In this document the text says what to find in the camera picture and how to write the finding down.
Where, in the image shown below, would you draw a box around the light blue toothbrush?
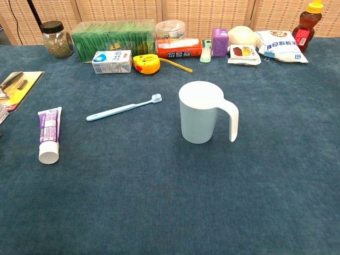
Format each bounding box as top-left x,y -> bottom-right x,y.
86,93 -> 163,122

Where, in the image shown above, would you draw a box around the purple white toothpaste tube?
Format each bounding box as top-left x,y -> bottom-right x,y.
37,106 -> 63,165

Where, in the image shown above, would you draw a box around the blue table cloth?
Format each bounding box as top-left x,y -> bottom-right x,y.
0,37 -> 340,255

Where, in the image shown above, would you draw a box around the yellow tape measure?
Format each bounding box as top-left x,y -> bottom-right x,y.
132,54 -> 193,75

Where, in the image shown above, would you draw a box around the orange cylindrical can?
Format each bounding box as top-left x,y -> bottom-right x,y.
156,38 -> 203,60

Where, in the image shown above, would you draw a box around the blue white milk carton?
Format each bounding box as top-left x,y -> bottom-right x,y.
91,49 -> 133,74

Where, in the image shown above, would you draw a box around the clear round plastic tub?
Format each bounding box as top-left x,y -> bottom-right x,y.
155,20 -> 186,41

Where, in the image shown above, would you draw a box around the purple carton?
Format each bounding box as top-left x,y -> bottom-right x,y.
211,28 -> 230,58

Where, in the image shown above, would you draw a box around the white snack packet fruit print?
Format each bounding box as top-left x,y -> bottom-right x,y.
227,44 -> 262,66

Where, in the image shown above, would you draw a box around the clear box green sachets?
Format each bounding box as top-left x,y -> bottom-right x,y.
70,20 -> 157,64

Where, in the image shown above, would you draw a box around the cream upturned bowl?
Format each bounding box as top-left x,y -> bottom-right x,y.
227,25 -> 262,51

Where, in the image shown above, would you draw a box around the bamboo folding screen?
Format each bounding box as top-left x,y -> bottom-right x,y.
0,0 -> 340,46

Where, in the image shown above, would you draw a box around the white bag blue print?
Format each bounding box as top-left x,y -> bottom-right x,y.
255,30 -> 310,64

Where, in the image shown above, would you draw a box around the glass jar black lid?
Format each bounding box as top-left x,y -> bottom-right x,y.
40,20 -> 74,59

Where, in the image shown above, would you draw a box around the yellow razor blister pack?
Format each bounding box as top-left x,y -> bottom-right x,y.
0,71 -> 45,112

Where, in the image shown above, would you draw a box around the bear-shaped honey bottle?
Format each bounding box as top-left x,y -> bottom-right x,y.
292,0 -> 323,53

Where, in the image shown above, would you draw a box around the black stand pole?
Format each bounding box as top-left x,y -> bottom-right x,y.
26,0 -> 43,27

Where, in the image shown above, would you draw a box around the white plastic mug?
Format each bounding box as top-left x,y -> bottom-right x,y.
178,81 -> 240,145

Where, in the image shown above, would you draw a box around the thin black background cable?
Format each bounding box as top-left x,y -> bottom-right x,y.
7,0 -> 24,46

